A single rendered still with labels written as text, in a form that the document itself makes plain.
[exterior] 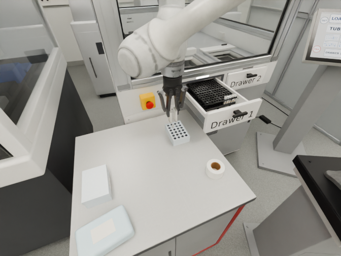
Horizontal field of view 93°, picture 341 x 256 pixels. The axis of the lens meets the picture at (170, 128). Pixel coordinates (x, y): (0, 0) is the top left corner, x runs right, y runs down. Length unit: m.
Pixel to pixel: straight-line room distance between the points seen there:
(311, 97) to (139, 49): 1.42
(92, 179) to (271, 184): 1.48
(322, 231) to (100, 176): 0.84
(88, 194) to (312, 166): 0.83
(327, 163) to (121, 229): 0.79
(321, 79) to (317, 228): 1.01
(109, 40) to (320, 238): 1.10
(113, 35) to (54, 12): 3.37
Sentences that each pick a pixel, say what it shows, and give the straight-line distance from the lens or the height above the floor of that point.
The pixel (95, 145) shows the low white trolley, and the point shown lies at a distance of 0.86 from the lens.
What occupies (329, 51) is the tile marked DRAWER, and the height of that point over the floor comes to 1.01.
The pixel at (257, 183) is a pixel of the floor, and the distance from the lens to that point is 1.70.
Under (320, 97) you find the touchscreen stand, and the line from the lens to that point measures 1.66.
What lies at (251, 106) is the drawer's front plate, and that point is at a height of 0.90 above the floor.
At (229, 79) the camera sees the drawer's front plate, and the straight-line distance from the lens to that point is 1.07.
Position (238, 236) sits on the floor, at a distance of 1.45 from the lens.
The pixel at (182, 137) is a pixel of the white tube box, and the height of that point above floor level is 0.80.
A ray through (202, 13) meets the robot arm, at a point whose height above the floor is 1.29.
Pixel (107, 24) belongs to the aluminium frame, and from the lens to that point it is 0.74.
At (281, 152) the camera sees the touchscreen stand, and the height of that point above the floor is 0.04.
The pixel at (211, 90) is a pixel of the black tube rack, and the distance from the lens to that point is 0.92.
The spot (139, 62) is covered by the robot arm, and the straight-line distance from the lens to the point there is 0.41.
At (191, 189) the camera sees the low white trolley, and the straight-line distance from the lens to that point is 0.65.
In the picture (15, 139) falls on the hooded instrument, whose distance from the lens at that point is 0.70.
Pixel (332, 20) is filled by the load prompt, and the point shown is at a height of 1.15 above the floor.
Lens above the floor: 1.34
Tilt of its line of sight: 42 degrees down
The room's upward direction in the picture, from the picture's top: 1 degrees counter-clockwise
